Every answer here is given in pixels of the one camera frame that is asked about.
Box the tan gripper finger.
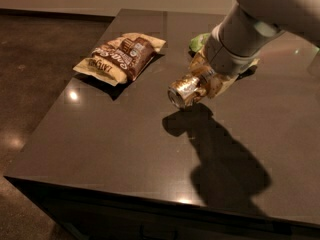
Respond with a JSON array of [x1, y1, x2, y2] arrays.
[[192, 72, 237, 99], [189, 49, 215, 84]]

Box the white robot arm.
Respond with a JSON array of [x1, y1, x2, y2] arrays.
[[190, 0, 320, 98]]

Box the brown and cream snack bag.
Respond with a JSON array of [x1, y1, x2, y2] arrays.
[[73, 33, 166, 86]]

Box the orange soda can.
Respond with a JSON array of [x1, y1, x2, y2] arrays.
[[167, 74, 207, 110]]

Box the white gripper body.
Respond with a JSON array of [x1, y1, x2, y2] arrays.
[[204, 24, 261, 76]]

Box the green snack bag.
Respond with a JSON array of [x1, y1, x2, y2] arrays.
[[188, 32, 260, 74]]

